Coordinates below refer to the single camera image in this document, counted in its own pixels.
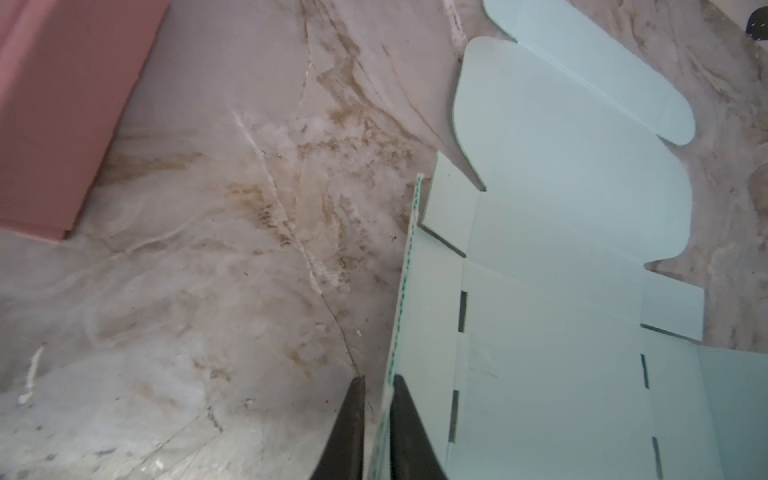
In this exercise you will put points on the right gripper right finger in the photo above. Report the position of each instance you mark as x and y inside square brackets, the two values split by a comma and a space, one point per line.
[411, 454]

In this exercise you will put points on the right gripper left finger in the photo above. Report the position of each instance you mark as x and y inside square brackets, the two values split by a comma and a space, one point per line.
[343, 455]

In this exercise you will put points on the mint paper box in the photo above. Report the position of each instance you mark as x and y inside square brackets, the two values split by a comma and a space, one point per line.
[533, 339]

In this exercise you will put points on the pink paper box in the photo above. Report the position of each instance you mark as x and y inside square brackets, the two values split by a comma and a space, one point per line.
[68, 69]

